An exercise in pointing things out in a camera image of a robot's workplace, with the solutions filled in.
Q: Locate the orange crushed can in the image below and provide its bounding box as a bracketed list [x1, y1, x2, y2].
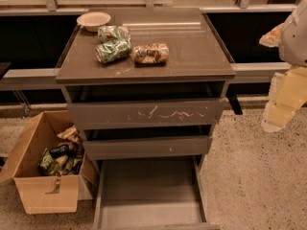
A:
[132, 43, 169, 64]

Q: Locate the cardboard box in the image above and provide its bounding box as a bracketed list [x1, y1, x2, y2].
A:
[0, 111, 98, 214]

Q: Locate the tan snack wrapper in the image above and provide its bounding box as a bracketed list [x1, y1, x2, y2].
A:
[57, 126, 83, 145]

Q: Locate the top grey drawer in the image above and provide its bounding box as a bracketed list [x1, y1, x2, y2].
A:
[68, 82, 224, 130]

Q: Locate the grey drawer cabinet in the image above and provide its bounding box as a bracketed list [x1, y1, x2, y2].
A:
[55, 7, 237, 230]

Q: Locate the green snack bag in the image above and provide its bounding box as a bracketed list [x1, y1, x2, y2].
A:
[37, 149, 73, 176]

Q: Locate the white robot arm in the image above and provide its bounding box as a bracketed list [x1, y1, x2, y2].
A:
[259, 0, 307, 132]

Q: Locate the grey drawer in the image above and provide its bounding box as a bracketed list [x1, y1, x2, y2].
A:
[68, 82, 224, 130]
[83, 125, 212, 160]
[93, 156, 221, 230]

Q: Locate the beige paper bowl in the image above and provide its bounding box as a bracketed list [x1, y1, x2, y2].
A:
[77, 11, 111, 33]

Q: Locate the metal window railing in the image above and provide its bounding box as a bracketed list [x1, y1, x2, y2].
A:
[0, 0, 307, 16]

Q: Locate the green crushed can front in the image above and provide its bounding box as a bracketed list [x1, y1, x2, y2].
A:
[96, 38, 131, 63]

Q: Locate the bottom grey drawer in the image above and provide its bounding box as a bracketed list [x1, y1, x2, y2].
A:
[93, 156, 221, 230]

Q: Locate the middle grey drawer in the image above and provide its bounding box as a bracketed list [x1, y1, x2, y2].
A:
[83, 125, 212, 160]

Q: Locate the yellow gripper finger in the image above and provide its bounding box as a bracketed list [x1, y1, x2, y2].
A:
[261, 71, 295, 132]
[259, 23, 284, 48]

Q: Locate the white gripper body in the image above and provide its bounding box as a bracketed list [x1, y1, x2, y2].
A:
[275, 66, 307, 109]

